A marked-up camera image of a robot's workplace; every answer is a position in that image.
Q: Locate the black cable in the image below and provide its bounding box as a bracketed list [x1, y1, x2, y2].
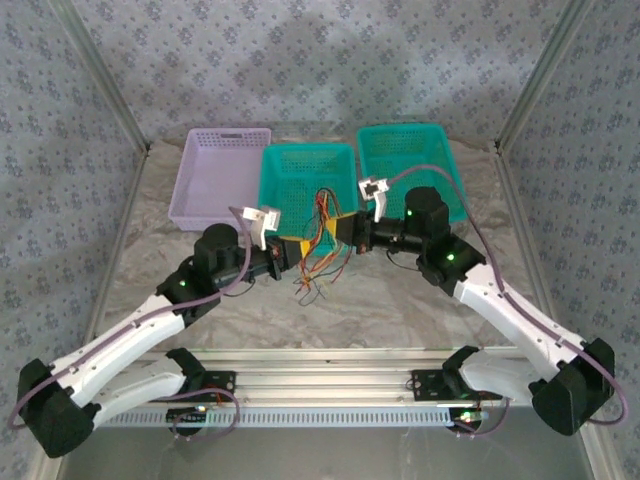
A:
[324, 187, 357, 216]
[295, 287, 329, 307]

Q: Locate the red cable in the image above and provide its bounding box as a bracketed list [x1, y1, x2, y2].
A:
[310, 189, 335, 281]
[319, 238, 351, 284]

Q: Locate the teal plastic basket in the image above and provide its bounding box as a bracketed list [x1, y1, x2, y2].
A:
[257, 143, 357, 257]
[355, 123, 470, 224]

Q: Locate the lilac plastic basket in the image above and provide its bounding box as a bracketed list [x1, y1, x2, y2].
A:
[168, 127, 274, 232]

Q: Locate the grey marbled table cover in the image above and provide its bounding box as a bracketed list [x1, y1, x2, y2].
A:
[92, 135, 556, 351]

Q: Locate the small black controller board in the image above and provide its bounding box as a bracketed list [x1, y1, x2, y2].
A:
[167, 407, 211, 424]
[447, 408, 489, 426]

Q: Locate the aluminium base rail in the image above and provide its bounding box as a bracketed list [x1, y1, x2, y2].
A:
[144, 347, 506, 407]

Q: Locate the white slotted cable duct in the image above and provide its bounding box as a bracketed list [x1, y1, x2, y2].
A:
[99, 404, 454, 430]

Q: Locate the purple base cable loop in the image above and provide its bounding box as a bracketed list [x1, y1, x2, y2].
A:
[452, 397, 510, 442]
[169, 388, 242, 444]

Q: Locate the aluminium frame post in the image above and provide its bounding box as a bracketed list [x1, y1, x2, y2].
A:
[493, 0, 597, 152]
[52, 0, 152, 152]

